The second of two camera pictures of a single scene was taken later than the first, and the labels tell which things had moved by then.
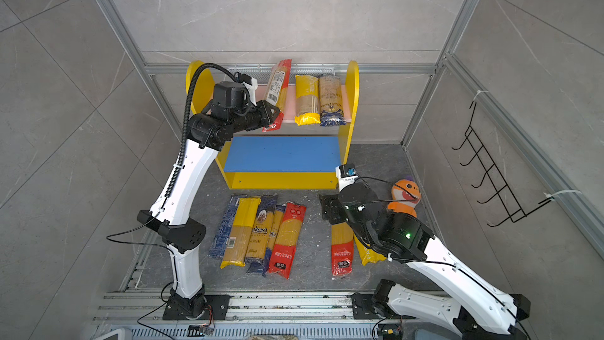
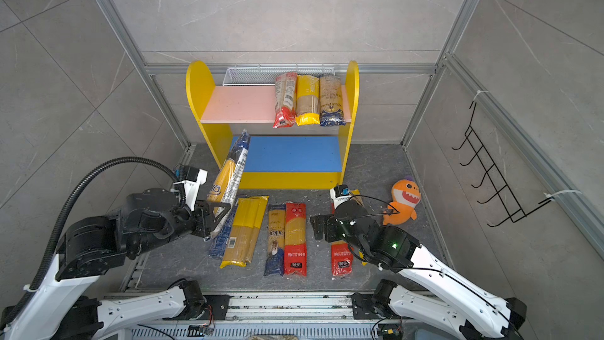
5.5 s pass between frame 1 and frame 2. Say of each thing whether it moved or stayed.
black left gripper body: moved
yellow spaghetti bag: stayed
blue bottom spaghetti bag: stayed
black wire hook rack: stayed
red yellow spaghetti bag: stayed
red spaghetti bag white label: moved
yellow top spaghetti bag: stayed
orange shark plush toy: stayed
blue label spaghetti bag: moved
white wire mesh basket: stayed
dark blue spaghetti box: stayed
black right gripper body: moved
